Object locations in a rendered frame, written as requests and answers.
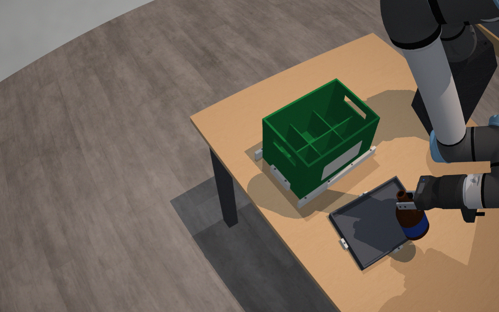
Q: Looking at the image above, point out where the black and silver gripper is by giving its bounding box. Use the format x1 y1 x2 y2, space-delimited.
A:
396 173 485 223

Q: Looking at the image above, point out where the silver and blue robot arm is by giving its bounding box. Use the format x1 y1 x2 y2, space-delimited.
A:
380 0 499 208

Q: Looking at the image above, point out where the green plastic bottle crate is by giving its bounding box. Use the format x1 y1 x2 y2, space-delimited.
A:
262 78 380 199

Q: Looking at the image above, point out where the brown bottle with blue label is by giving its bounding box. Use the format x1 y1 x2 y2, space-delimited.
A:
395 190 429 241

